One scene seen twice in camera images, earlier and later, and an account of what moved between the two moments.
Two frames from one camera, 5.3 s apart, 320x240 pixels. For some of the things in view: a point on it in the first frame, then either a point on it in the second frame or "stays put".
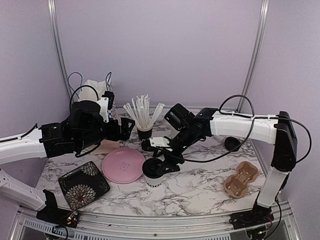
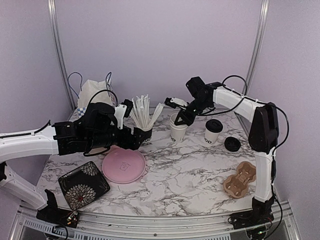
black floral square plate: x=83 y=184 stays put
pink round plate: x=123 y=165 stays put
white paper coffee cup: x=154 y=182 to x=211 y=137
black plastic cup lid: x=231 y=142 stays put
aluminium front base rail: x=26 y=226 stays put
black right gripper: x=168 y=162 to x=187 y=120
